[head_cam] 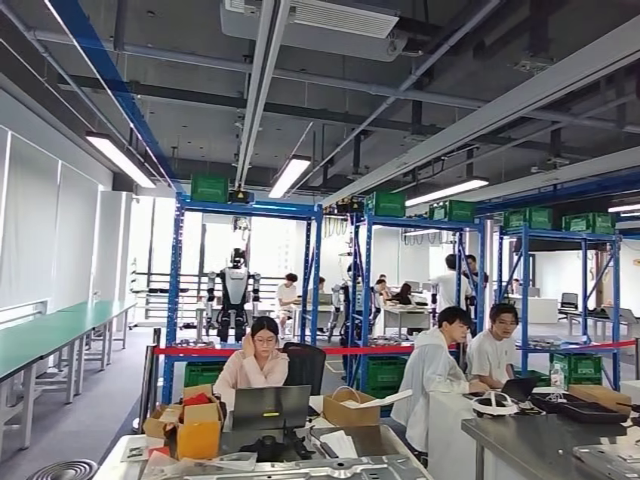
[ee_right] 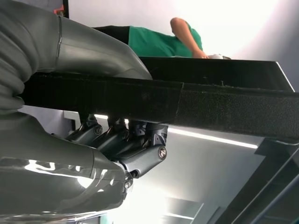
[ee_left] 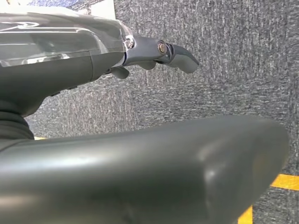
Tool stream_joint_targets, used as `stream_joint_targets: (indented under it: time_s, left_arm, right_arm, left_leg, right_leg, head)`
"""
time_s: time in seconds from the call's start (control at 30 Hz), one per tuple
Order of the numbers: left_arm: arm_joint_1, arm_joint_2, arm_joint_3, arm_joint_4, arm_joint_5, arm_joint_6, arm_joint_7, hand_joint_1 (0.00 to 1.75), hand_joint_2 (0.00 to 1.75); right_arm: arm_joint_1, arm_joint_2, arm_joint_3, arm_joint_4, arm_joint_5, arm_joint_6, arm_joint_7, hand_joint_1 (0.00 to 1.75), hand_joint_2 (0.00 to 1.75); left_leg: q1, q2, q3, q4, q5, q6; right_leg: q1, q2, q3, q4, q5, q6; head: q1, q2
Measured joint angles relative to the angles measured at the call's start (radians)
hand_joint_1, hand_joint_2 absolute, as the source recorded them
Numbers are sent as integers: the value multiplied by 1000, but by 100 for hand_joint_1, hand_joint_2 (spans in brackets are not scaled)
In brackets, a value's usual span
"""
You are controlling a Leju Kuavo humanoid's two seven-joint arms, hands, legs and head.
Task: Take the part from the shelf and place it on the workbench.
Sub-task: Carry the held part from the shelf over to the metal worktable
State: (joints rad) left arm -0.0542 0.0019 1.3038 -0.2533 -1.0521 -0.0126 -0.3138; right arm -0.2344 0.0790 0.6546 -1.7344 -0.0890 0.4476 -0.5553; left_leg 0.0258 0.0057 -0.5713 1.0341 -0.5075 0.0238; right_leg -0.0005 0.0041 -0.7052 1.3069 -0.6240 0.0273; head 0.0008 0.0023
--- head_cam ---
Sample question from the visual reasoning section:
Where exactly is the blue metal shelf rack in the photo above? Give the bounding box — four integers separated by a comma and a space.
494, 223, 623, 392
161, 192, 324, 407
347, 211, 487, 393

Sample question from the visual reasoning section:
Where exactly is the steel workbench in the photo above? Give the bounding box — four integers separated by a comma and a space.
94, 423, 433, 480

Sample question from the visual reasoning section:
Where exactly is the green workbench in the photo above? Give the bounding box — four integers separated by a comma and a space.
60, 296, 138, 352
0, 309, 98, 462

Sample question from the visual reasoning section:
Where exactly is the black white humanoid robot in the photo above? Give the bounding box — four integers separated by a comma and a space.
327, 263, 382, 347
205, 246, 263, 346

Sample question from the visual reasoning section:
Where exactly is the green plastic crate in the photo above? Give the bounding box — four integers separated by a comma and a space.
549, 352, 604, 390
359, 355, 409, 384
183, 360, 227, 390
190, 173, 230, 205
503, 206, 554, 232
365, 190, 407, 219
365, 380, 408, 400
562, 211, 617, 236
428, 198, 478, 225

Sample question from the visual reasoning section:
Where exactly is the black office chair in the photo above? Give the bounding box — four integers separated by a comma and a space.
281, 341, 328, 399
558, 292, 580, 324

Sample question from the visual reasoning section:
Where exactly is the white desk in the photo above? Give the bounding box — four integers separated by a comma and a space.
94, 394, 416, 465
577, 306, 640, 340
382, 303, 432, 338

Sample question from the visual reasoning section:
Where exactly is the grey laptop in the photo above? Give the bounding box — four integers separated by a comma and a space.
230, 384, 312, 433

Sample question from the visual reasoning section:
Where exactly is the brown cardboard box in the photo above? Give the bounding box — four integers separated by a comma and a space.
143, 402, 185, 444
322, 386, 383, 429

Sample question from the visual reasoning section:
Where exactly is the white paper sheet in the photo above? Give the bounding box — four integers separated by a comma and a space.
341, 388, 414, 410

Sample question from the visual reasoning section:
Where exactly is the red barrier belt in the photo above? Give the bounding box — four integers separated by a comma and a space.
152, 339, 638, 360

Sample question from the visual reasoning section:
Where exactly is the black device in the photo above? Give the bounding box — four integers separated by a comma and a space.
238, 433, 315, 464

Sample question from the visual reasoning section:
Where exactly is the black window railing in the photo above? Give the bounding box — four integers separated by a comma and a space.
131, 270, 301, 327

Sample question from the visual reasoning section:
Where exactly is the stamped metal panel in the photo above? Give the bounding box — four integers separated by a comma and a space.
140, 452, 432, 480
572, 442, 640, 480

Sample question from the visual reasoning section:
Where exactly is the yellow cardboard box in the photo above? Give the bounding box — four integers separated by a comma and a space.
176, 384, 223, 462

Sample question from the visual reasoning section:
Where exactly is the grey steel beam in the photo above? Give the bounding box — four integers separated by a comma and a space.
319, 14, 640, 208

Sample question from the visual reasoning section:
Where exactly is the white counter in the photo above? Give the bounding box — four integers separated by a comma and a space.
507, 294, 559, 326

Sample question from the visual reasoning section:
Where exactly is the black laptop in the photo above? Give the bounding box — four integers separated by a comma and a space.
500, 375, 542, 404

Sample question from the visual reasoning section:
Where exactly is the grey roller blind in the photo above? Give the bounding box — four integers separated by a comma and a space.
7, 135, 61, 311
0, 125, 11, 313
56, 162, 101, 311

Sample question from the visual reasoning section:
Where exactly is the steel table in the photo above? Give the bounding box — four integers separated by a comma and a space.
460, 413, 640, 480

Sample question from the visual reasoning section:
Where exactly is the blue steel beam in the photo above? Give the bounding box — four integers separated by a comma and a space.
47, 0, 177, 192

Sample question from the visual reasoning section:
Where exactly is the black tray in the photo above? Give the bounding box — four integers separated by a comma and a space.
528, 393, 630, 427

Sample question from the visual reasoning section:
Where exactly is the flat cardboard box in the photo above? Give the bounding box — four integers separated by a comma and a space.
567, 383, 634, 417

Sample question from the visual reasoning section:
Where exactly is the ribbed metal disc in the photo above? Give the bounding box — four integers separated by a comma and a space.
25, 458, 100, 480

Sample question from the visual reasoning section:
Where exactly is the white ceiling rail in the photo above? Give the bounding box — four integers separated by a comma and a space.
233, 0, 292, 192

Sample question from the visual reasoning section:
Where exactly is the steel stanchion post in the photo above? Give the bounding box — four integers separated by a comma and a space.
137, 326, 162, 435

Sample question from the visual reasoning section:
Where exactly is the white ring headset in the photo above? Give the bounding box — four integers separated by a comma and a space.
472, 390, 519, 419

